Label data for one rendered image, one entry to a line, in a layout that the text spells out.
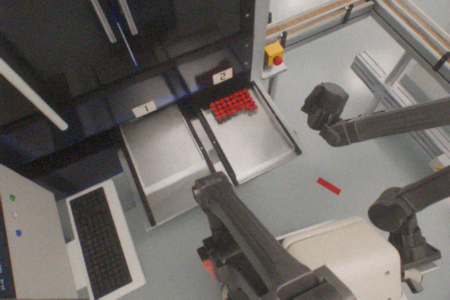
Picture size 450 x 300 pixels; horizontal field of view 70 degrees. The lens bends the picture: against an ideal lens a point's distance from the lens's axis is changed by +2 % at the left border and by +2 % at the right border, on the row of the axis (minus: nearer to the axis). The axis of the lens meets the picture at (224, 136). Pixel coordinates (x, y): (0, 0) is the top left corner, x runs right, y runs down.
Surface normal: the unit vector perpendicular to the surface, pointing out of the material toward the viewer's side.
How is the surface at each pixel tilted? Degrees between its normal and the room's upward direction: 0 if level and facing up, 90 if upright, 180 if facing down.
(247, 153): 0
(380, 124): 62
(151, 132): 0
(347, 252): 43
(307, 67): 0
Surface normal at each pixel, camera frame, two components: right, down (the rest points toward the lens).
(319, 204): -0.04, -0.45
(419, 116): -0.73, 0.25
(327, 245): -0.22, -0.91
